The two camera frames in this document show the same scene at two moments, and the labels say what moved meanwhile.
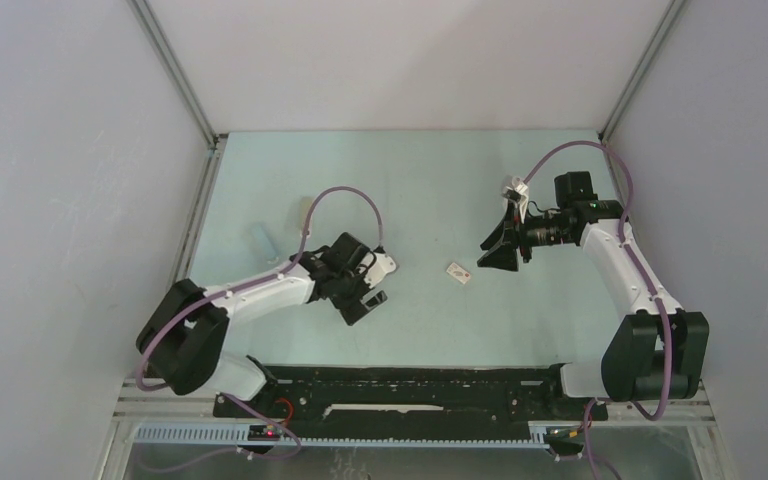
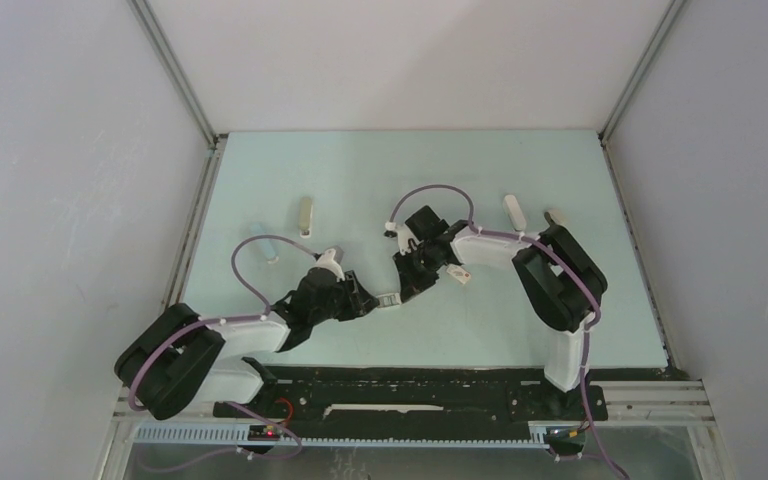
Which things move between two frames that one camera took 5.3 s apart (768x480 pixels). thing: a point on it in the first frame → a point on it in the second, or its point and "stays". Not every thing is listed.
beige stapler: (306, 203) stays
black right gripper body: (539, 230) → (418, 267)
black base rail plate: (410, 395) stays
